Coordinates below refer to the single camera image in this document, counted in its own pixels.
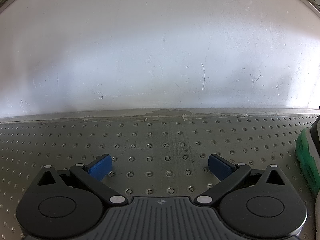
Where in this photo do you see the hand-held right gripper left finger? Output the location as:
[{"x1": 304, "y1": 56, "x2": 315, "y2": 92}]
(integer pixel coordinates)
[{"x1": 37, "y1": 154, "x2": 128, "y2": 207}]

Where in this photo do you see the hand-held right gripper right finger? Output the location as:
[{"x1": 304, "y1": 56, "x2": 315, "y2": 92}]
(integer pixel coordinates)
[{"x1": 194, "y1": 154, "x2": 284, "y2": 207}]

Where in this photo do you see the metal shoe rack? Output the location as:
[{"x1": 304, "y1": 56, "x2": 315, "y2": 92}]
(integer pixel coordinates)
[{"x1": 0, "y1": 0, "x2": 320, "y2": 240}]

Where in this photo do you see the black teal sneaker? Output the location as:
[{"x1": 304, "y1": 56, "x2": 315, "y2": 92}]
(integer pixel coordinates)
[{"x1": 295, "y1": 115, "x2": 320, "y2": 218}]

